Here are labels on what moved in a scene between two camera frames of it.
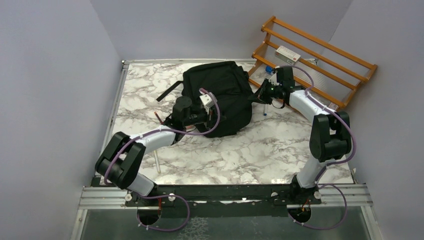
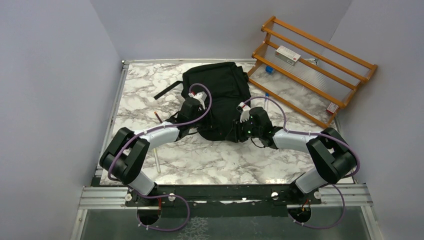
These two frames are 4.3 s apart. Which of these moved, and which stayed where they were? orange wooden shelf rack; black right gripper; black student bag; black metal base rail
Moved: black right gripper
Stayed: black metal base rail; black student bag; orange wooden shelf rack
